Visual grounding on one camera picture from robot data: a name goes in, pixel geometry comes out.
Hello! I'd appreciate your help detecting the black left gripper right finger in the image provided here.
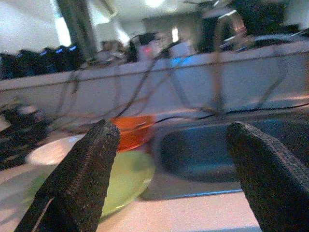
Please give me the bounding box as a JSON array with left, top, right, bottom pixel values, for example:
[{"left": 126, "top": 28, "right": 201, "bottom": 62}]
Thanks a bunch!
[{"left": 226, "top": 121, "right": 309, "bottom": 232}]

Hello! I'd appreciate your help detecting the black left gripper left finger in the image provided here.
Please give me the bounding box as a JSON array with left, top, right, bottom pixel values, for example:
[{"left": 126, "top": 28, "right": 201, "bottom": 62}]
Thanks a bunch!
[{"left": 14, "top": 118, "right": 121, "bottom": 232}]

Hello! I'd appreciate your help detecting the white ribbed bowl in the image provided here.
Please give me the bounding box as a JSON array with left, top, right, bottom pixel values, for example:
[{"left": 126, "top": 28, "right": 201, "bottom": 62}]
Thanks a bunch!
[{"left": 26, "top": 135, "right": 87, "bottom": 167}]

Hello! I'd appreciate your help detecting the light green plate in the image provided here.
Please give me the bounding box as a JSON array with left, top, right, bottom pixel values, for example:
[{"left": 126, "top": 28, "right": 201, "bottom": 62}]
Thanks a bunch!
[{"left": 24, "top": 149, "right": 156, "bottom": 218}]

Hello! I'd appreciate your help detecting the black power strip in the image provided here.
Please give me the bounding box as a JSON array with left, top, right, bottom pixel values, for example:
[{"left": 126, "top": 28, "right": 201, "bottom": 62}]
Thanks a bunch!
[{"left": 0, "top": 106, "right": 49, "bottom": 170}]

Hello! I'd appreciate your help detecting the orange square bowl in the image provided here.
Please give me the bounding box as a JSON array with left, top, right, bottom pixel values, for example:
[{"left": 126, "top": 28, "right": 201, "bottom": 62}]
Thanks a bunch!
[{"left": 110, "top": 115, "right": 156, "bottom": 152}]

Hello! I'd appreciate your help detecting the stainless steel sink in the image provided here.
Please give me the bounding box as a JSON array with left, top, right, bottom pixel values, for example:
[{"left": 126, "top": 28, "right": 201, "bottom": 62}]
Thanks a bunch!
[{"left": 144, "top": 113, "right": 309, "bottom": 201}]

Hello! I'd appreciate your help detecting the metal faucet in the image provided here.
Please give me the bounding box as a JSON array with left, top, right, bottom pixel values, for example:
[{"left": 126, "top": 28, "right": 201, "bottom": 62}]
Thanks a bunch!
[{"left": 212, "top": 14, "right": 244, "bottom": 116}]

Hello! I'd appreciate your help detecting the grey pillar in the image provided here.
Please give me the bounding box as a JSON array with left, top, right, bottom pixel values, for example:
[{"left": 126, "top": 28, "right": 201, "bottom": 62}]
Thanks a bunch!
[{"left": 56, "top": 0, "right": 98, "bottom": 53}]

